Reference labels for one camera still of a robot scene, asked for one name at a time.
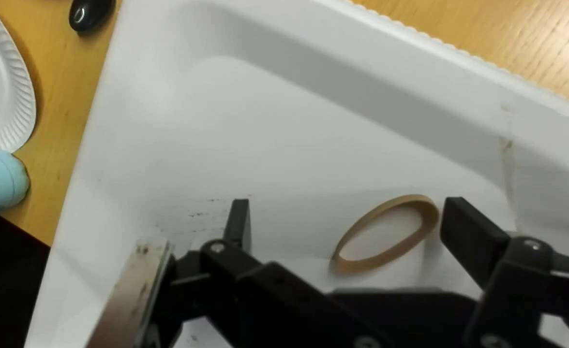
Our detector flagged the white plastic basket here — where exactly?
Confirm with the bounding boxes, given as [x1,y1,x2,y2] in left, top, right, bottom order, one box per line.
[23,0,569,348]

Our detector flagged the tan rubber band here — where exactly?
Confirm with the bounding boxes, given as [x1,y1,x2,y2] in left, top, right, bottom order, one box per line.
[328,193,443,274]

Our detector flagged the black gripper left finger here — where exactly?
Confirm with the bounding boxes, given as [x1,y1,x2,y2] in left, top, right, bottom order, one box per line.
[168,197,363,348]

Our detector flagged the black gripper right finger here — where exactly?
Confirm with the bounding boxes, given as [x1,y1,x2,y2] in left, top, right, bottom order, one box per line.
[439,195,555,348]

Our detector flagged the grey metal mount strip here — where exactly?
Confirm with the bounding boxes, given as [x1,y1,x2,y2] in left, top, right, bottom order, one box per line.
[88,235,174,348]

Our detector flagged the black plastic spoon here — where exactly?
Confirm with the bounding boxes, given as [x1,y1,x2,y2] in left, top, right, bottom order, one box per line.
[67,0,117,34]

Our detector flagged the white paper plate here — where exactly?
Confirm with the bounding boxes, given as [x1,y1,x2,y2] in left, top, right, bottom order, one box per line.
[0,0,38,156]

